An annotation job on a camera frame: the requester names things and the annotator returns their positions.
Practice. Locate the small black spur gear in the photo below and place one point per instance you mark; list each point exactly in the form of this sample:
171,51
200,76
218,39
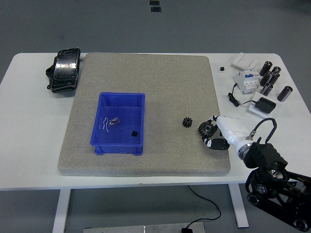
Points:
187,122

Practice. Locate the large black bevel gear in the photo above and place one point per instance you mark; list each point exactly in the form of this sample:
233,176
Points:
205,129

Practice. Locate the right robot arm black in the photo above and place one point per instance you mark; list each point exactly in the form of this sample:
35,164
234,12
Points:
264,155

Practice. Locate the blue plastic box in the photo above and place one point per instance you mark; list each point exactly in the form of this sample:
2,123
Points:
116,143

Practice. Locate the flat white box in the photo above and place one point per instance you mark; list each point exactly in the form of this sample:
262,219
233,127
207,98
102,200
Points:
253,110

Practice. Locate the grey-brown mat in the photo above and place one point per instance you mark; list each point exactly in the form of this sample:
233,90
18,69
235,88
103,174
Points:
158,85

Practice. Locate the small clear bag of screws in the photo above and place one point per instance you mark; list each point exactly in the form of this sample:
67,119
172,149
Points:
114,121

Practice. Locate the white circuit breaker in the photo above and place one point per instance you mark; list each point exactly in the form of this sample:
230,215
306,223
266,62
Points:
246,81

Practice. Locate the black tape-wrapped pack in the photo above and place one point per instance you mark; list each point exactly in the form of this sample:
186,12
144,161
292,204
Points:
64,70

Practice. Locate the black floor hatch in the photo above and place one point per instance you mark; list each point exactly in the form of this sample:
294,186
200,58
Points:
156,9
154,2

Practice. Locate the black power adapter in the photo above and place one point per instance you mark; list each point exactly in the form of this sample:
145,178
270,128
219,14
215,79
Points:
265,105

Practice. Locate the dark cylindrical capacitor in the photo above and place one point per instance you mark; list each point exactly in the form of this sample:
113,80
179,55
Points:
275,77
284,93
276,69
266,89
266,68
266,78

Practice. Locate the grey metal floor plate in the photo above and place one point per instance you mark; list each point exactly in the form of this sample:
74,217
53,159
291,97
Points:
136,229

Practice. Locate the black plug on plate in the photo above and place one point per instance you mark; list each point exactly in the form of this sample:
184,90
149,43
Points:
186,229

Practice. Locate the white table leg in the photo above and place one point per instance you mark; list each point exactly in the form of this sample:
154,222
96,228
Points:
62,208
239,206

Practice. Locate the white wall switch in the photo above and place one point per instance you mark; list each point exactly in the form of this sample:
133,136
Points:
244,60

